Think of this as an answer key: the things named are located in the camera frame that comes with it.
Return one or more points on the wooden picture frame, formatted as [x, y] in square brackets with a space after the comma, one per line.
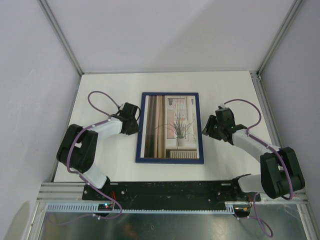
[138, 140]

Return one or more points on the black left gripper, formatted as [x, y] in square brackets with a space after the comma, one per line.
[135, 129]

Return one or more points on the aluminium rail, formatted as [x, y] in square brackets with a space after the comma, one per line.
[73, 191]
[265, 108]

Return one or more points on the right aluminium corner post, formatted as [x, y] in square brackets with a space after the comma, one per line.
[283, 29]

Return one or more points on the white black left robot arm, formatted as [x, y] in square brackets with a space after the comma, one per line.
[78, 148]

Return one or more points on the aluminium corner post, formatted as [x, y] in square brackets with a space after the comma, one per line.
[283, 29]
[52, 20]

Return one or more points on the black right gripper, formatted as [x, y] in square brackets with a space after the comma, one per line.
[208, 129]

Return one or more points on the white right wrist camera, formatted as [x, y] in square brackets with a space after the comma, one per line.
[222, 106]

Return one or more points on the aluminium front rail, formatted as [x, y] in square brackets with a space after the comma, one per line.
[73, 191]

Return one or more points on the right side aluminium rail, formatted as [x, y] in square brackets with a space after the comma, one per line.
[265, 108]

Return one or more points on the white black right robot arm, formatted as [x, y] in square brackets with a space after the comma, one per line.
[280, 173]

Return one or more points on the left aluminium corner post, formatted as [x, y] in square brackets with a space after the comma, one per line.
[52, 20]

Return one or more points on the grey slotted cable duct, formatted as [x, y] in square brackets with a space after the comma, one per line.
[69, 207]

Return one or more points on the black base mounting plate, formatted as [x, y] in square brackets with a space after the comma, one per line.
[172, 195]

